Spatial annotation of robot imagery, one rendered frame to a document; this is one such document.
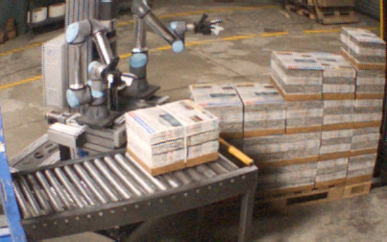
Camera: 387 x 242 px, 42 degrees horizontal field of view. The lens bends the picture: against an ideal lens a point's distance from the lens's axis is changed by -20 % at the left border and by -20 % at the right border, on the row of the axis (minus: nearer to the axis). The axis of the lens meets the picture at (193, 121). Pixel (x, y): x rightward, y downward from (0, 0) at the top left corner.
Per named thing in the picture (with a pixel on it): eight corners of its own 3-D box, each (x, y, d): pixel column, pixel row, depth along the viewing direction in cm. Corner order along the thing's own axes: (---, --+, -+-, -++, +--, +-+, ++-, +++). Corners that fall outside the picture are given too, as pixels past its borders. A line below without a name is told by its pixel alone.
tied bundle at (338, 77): (306, 81, 412) (307, 51, 403) (339, 82, 415) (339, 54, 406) (322, 101, 378) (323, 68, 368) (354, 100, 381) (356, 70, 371)
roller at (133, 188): (110, 162, 316) (109, 154, 314) (150, 203, 279) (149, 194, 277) (103, 164, 314) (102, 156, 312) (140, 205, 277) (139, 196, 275)
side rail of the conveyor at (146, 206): (251, 184, 309) (253, 164, 304) (256, 188, 305) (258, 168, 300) (23, 237, 248) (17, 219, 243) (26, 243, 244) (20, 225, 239)
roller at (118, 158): (121, 159, 319) (120, 152, 317) (161, 200, 282) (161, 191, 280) (113, 161, 317) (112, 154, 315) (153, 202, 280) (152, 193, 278)
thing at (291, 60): (272, 52, 396) (272, 50, 396) (307, 53, 400) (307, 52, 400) (286, 69, 363) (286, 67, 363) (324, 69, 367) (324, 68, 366)
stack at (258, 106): (188, 193, 435) (187, 84, 401) (329, 177, 449) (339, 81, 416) (195, 220, 400) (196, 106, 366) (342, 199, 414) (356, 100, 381)
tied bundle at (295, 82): (269, 82, 408) (270, 50, 399) (305, 81, 412) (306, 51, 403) (284, 102, 374) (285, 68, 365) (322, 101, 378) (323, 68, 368)
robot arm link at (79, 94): (93, 106, 345) (92, 19, 323) (73, 111, 337) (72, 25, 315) (84, 100, 354) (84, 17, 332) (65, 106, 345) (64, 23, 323)
